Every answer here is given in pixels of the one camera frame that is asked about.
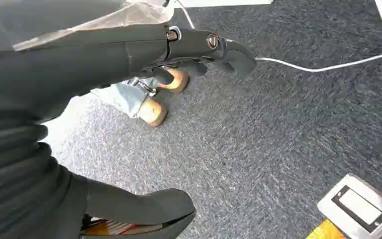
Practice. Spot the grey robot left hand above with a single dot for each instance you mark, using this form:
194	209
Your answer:
89	62

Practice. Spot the white furniture base board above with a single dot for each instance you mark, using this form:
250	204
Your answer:
224	2

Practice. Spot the tan caster wheel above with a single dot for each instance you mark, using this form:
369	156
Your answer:
153	112
178	81

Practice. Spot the yellow floor tape piece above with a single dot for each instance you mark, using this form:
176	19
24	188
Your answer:
326	231

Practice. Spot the translucent plastic sheet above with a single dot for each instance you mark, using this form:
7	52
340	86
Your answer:
135	14

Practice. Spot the ribbed grey left arm sleeve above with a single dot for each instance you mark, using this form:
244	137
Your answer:
13	178

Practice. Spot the silver floor socket box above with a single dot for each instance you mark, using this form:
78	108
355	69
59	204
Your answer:
359	206

